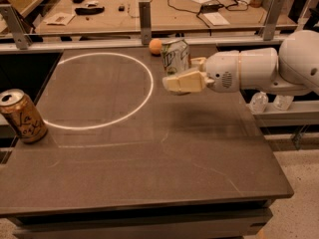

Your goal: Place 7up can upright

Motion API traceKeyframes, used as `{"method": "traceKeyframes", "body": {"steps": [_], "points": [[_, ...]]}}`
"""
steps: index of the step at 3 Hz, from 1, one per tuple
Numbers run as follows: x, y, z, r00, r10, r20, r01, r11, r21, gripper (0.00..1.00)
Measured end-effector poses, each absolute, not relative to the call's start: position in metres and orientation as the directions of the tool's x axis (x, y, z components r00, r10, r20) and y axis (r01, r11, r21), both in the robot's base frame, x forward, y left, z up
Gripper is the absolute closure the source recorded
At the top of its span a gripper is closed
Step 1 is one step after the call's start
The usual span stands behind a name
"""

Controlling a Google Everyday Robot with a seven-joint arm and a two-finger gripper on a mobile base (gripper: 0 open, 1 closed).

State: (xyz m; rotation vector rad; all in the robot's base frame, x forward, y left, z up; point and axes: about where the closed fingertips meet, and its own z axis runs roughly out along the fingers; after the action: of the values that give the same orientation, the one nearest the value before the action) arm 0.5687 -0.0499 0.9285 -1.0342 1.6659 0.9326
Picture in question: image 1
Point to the gold LaCroix can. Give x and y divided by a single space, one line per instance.
20 112

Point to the middle metal bracket post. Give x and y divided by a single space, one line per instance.
145 21

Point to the wooden back desk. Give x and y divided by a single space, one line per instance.
167 16

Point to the white cup on shelf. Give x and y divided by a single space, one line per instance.
282 103

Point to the left metal bracket post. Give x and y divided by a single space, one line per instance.
20 36

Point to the metal bracket post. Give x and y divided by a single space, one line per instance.
270 22
20 36
145 21

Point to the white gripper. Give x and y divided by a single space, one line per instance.
221 71

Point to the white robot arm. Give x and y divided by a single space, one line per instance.
291 70

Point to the orange ball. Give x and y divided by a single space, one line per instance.
155 46

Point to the white paper card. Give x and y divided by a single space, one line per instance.
62 19

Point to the white paper sheet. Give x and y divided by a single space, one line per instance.
216 19

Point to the right metal bracket post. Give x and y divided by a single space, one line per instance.
270 22

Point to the clear plastic bottle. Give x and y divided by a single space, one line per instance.
258 103

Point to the black device on desk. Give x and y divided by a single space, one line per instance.
89 11

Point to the black power adapter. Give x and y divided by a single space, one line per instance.
210 7

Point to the small black block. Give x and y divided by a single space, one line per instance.
121 7

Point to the green white 7up can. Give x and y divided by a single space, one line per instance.
175 56

